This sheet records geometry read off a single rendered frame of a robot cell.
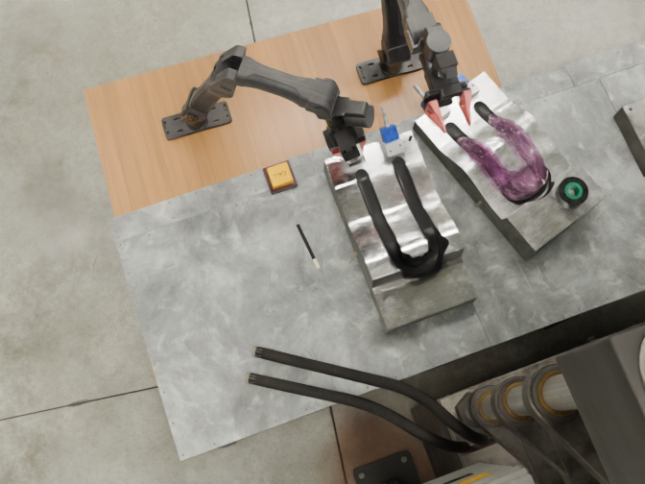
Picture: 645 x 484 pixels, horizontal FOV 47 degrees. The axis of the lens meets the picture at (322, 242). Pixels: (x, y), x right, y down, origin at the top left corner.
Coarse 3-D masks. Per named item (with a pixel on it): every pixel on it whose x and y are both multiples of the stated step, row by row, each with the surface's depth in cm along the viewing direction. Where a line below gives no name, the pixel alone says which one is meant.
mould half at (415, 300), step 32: (384, 160) 206; (416, 160) 206; (352, 192) 204; (384, 192) 204; (352, 224) 202; (416, 224) 199; (448, 224) 197; (384, 256) 194; (448, 256) 197; (384, 288) 199; (416, 288) 199; (448, 288) 199; (384, 320) 197; (416, 320) 197
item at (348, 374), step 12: (252, 348) 199; (264, 348) 199; (276, 360) 196; (288, 360) 195; (300, 360) 194; (312, 360) 194; (324, 372) 192; (336, 372) 191; (348, 372) 191; (360, 372) 190; (372, 384) 189; (384, 384) 188
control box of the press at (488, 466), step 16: (368, 464) 270; (384, 464) 269; (400, 464) 269; (480, 464) 162; (368, 480) 267; (384, 480) 267; (400, 480) 267; (416, 480) 267; (432, 480) 165; (448, 480) 153; (464, 480) 143; (480, 480) 135; (496, 480) 129; (512, 480) 129; (528, 480) 128
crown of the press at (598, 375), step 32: (576, 352) 92; (608, 352) 83; (640, 352) 80; (576, 384) 96; (608, 384) 86; (640, 384) 80; (608, 416) 89; (640, 416) 80; (608, 448) 93; (640, 448) 83; (640, 480) 86
